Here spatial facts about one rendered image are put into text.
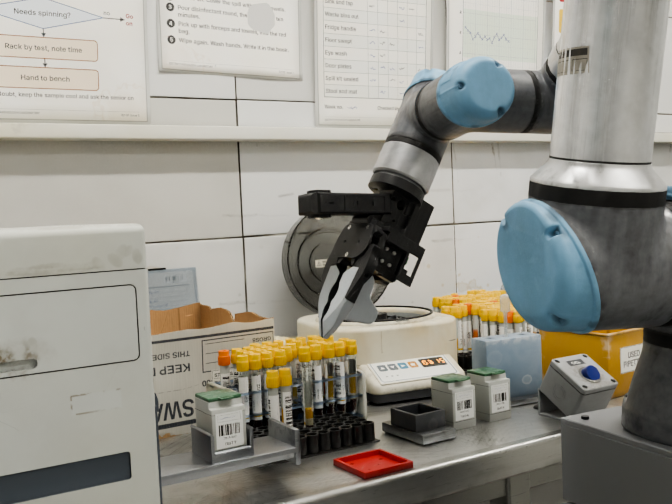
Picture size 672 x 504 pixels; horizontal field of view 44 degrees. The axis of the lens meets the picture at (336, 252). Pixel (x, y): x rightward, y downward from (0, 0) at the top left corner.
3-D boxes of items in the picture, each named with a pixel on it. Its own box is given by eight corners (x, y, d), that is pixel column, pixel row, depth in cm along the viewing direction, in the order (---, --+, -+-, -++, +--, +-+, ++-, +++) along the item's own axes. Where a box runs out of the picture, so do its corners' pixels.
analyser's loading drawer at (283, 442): (122, 504, 83) (119, 453, 83) (103, 487, 89) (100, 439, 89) (301, 464, 94) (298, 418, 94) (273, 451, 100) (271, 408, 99)
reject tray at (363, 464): (365, 480, 94) (364, 472, 94) (333, 465, 99) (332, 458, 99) (413, 467, 97) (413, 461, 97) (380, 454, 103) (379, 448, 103)
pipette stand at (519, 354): (494, 410, 122) (491, 342, 122) (467, 401, 129) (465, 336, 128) (549, 401, 126) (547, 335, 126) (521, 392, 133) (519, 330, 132)
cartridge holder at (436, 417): (423, 446, 106) (422, 418, 105) (382, 432, 113) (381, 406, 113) (456, 438, 108) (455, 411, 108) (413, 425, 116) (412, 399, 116)
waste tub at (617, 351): (609, 400, 125) (607, 334, 125) (538, 387, 136) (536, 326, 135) (660, 386, 133) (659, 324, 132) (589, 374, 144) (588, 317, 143)
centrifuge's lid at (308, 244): (283, 198, 153) (269, 205, 161) (295, 335, 151) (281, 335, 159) (388, 194, 161) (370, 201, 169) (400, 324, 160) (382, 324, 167)
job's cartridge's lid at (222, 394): (211, 405, 89) (211, 400, 89) (194, 397, 93) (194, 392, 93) (244, 399, 91) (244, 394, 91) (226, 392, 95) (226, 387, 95)
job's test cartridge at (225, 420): (214, 462, 89) (211, 404, 89) (197, 452, 93) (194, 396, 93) (247, 455, 92) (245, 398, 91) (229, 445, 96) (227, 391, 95)
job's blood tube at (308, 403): (308, 444, 108) (304, 367, 107) (303, 442, 109) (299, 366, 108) (317, 442, 108) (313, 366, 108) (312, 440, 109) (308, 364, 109)
